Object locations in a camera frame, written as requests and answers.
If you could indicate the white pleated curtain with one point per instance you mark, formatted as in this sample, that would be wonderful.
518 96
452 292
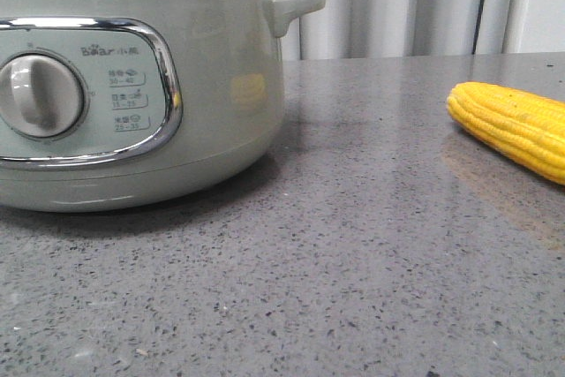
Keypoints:
400 28

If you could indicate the pale green electric pot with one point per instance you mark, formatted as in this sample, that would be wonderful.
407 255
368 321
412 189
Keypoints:
109 104

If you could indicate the yellow corn cob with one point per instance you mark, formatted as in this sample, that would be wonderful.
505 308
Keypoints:
525 127

